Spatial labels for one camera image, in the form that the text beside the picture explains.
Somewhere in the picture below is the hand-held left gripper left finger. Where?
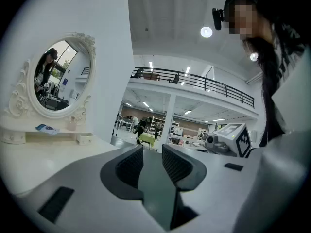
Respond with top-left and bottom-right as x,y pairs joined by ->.
100,144 -> 144,201

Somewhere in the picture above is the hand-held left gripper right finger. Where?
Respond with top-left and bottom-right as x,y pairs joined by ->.
162,144 -> 207,192

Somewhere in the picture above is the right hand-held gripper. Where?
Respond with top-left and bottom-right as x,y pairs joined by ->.
204,123 -> 254,159

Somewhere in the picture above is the blue and white packet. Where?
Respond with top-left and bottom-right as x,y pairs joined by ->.
35,123 -> 60,136

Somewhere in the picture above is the white dressing table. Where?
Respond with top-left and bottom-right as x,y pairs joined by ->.
0,115 -> 122,197

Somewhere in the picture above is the person's black jacket torso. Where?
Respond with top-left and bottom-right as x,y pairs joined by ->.
259,42 -> 311,148

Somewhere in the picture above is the green table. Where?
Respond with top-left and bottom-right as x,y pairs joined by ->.
138,133 -> 156,150

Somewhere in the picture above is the white pillar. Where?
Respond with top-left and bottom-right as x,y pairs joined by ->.
160,93 -> 177,147

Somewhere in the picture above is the white shelving rack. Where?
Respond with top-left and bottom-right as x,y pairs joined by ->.
150,116 -> 166,133

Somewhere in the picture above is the black balcony railing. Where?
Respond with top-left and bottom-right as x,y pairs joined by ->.
131,67 -> 256,109

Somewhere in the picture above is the pink bottle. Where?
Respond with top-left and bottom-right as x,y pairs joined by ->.
67,116 -> 77,132

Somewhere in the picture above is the row of ceiling strip lights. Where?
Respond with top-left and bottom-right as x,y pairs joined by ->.
122,61 -> 226,122

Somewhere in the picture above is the white ornate oval mirror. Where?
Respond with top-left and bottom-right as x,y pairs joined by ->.
3,32 -> 97,120

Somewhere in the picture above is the black head-worn camera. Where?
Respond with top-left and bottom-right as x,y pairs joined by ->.
211,0 -> 240,31

